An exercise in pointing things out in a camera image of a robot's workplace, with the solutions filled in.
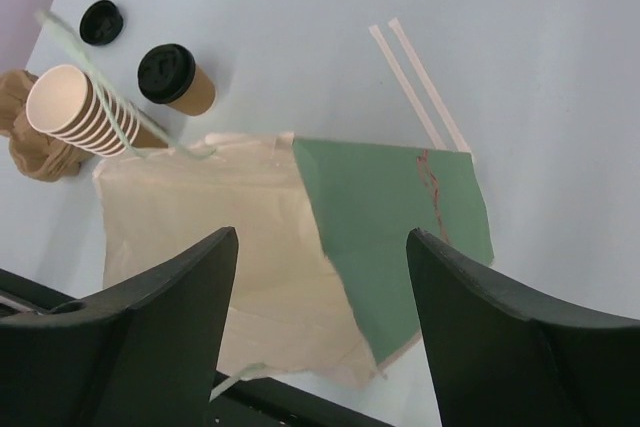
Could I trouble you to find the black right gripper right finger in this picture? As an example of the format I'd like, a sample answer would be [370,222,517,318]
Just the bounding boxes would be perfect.
[406,229,639,426]

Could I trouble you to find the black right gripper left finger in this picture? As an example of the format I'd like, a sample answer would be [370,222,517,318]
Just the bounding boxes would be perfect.
[0,226,239,427]

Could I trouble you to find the printed green paper bag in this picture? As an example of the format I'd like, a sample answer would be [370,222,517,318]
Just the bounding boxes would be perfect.
[93,124,493,388]

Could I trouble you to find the black plastic cup lid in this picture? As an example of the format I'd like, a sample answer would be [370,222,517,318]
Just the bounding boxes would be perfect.
[137,43,196,104]

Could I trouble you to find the single brown paper cup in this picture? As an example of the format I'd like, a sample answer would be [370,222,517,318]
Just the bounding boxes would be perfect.
[168,65,216,117]

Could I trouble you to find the brown pulp cup carrier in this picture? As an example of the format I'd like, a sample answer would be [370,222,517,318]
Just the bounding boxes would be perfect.
[1,69,92,182]

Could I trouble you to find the stack of brown paper cups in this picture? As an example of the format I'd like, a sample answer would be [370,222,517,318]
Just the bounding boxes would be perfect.
[26,65,167,157]

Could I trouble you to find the white wrapped straw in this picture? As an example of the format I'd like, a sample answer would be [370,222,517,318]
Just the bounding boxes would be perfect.
[388,18,472,153]
[369,25,446,150]

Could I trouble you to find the black lid stack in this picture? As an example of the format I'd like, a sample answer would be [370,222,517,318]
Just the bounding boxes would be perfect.
[79,0,124,46]

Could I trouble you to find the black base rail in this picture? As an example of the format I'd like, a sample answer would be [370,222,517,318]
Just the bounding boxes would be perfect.
[0,266,396,427]

